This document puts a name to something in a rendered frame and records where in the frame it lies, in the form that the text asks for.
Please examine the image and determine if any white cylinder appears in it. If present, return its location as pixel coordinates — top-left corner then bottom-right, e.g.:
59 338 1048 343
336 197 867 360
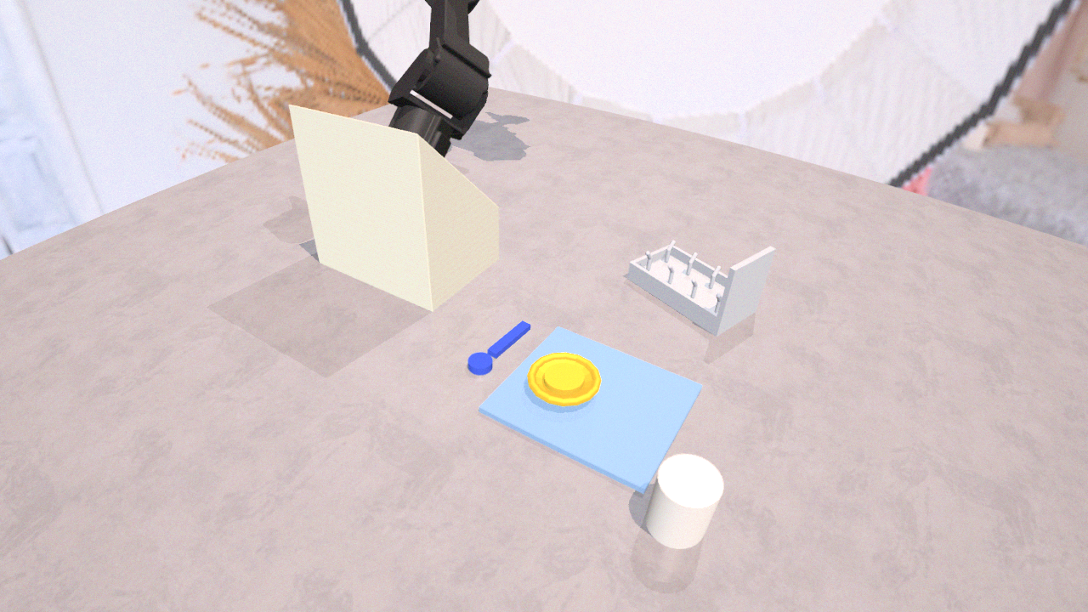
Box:
645 454 724 549

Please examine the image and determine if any light blue flat mat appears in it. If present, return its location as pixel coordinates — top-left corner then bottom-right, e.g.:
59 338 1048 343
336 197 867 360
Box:
479 326 702 494

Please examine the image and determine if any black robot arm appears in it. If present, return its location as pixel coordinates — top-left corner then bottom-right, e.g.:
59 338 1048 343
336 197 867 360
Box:
388 0 491 159

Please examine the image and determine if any grey dish rack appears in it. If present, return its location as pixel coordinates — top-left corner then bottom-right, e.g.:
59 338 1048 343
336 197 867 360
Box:
627 241 776 336

